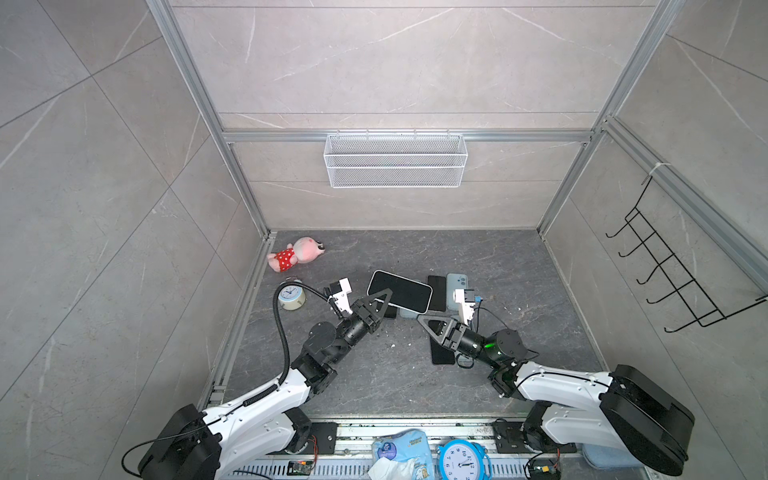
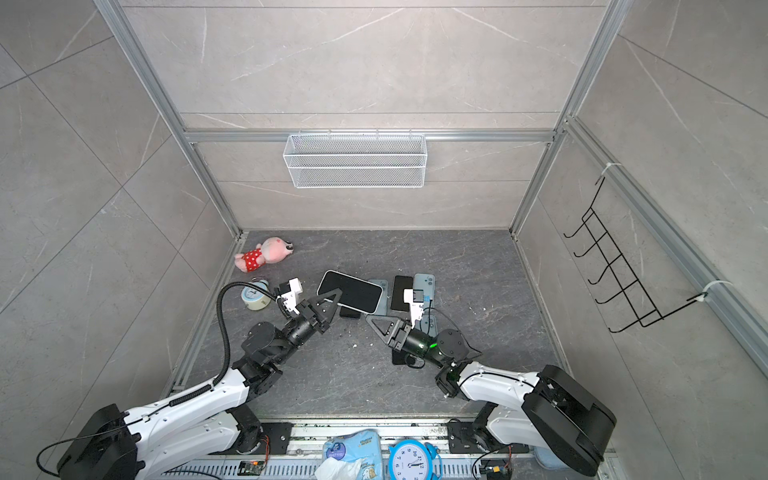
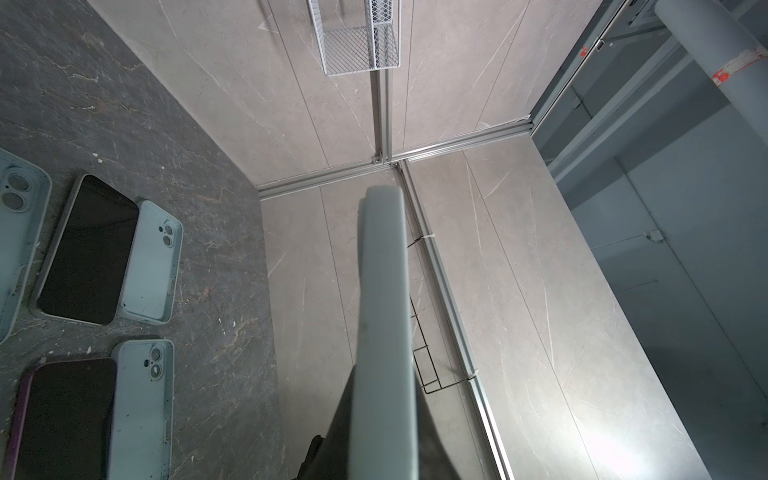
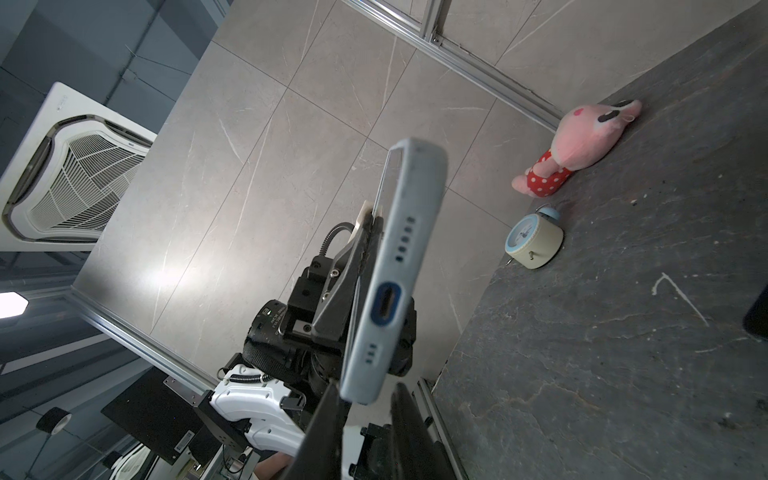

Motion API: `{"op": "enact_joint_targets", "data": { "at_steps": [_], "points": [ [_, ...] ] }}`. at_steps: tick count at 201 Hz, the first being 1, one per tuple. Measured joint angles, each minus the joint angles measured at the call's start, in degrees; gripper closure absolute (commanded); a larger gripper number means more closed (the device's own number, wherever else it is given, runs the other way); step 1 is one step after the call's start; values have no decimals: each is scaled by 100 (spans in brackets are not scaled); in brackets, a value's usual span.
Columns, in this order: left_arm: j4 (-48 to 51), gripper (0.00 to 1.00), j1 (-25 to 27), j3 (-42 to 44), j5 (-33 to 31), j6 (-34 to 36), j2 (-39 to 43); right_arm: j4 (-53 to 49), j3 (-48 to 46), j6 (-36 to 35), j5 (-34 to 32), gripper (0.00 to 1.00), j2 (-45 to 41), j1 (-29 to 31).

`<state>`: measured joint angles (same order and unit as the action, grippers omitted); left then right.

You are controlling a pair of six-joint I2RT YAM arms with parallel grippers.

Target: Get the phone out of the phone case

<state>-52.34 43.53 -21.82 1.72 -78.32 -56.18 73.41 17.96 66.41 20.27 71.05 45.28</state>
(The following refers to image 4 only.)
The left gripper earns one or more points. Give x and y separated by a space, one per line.
320 306

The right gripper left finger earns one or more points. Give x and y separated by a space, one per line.
320 453

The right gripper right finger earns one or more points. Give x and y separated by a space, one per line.
414 454

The phone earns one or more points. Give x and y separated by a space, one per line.
415 207
755 321

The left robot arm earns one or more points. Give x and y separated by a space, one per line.
269 392

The small cream alarm clock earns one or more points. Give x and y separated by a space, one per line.
536 238

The ceiling air conditioner unit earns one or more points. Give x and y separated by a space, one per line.
69 174

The pink plush toy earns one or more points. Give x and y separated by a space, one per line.
584 136

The fluorescent tube light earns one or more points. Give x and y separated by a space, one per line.
12 304

